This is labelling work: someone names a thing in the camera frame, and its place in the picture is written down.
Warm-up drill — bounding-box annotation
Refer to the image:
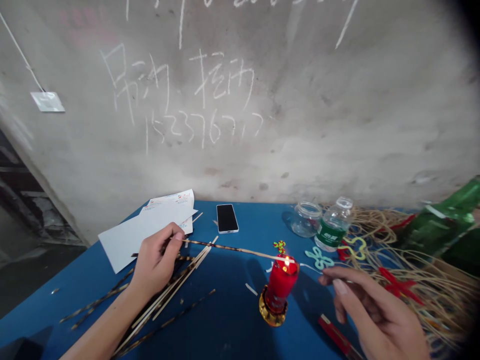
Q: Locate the person's left hand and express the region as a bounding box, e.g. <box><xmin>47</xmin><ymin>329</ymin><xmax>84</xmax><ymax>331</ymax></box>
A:
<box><xmin>128</xmin><ymin>221</ymin><xmax>187</xmax><ymax>302</ymax></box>

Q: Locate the person's right hand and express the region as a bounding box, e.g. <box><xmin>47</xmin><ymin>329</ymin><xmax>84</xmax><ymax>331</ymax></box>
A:
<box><xmin>318</xmin><ymin>265</ymin><xmax>432</xmax><ymax>355</ymax></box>

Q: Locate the long thin scorched bamboo strip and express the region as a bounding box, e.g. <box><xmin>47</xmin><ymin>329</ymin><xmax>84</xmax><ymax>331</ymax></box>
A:
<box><xmin>168</xmin><ymin>236</ymin><xmax>328</xmax><ymax>278</ymax></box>

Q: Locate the plain white paper sheet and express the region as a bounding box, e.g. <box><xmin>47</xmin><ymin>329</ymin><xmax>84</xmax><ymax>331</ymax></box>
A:
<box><xmin>97</xmin><ymin>208</ymin><xmax>199</xmax><ymax>275</ymax></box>

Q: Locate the red woven star ornament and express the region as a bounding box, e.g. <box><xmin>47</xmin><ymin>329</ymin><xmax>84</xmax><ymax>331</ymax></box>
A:
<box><xmin>377</xmin><ymin>266</ymin><xmax>426</xmax><ymax>307</ymax></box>

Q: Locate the dark spotted bamboo stick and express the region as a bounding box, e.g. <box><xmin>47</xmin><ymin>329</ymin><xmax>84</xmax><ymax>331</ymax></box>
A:
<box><xmin>59</xmin><ymin>283</ymin><xmax>131</xmax><ymax>324</ymax></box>
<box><xmin>112</xmin><ymin>288</ymin><xmax>217</xmax><ymax>359</ymax></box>
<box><xmin>70</xmin><ymin>304</ymin><xmax>108</xmax><ymax>331</ymax></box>

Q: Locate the white printed envelope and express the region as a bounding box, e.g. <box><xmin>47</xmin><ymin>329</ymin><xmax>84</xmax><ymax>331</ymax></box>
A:
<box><xmin>139</xmin><ymin>188</ymin><xmax>196</xmax><ymax>236</ymax></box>

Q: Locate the bundle of tan rattan strands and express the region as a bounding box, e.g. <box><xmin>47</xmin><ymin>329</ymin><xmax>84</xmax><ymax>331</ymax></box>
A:
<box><xmin>325</xmin><ymin>204</ymin><xmax>480</xmax><ymax>355</ymax></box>

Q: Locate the yellow green woven knot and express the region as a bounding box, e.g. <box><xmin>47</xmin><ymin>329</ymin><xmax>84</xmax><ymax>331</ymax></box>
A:
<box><xmin>338</xmin><ymin>235</ymin><xmax>368</xmax><ymax>262</ymax></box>

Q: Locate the light blue woven knot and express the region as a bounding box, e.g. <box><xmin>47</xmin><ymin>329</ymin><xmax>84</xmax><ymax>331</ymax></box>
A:
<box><xmin>304</xmin><ymin>245</ymin><xmax>336</xmax><ymax>271</ymax></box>

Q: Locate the white smartphone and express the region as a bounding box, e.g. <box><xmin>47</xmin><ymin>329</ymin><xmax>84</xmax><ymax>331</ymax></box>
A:
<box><xmin>215</xmin><ymin>203</ymin><xmax>240</xmax><ymax>235</ymax></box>

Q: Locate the plastic bottle with green label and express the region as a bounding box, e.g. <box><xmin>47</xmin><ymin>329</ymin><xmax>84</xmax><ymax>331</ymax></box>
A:
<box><xmin>314</xmin><ymin>196</ymin><xmax>354</xmax><ymax>253</ymax></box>

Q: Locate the red candle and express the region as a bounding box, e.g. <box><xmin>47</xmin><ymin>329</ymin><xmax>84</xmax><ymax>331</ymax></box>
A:
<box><xmin>265</xmin><ymin>254</ymin><xmax>301</xmax><ymax>313</ymax></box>

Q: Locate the gold candle holder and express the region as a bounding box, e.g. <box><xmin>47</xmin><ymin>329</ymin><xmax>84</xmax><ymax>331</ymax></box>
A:
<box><xmin>258</xmin><ymin>285</ymin><xmax>290</xmax><ymax>328</ymax></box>

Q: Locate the green glass bottle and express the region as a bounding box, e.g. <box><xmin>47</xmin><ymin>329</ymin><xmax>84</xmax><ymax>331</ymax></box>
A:
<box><xmin>400</xmin><ymin>175</ymin><xmax>480</xmax><ymax>265</ymax></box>

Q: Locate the empty glass jar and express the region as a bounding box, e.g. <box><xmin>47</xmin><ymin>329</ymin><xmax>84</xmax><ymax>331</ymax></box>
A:
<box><xmin>290</xmin><ymin>201</ymin><xmax>324</xmax><ymax>239</ymax></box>

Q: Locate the white wall switch plate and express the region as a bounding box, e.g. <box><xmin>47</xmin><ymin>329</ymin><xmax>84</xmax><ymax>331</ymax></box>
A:
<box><xmin>30</xmin><ymin>91</ymin><xmax>66</xmax><ymax>113</ymax></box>

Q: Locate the white wall cable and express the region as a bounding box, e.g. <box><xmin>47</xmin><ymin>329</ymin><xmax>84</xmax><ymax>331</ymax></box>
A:
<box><xmin>0</xmin><ymin>11</ymin><xmax>47</xmax><ymax>93</ymax></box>

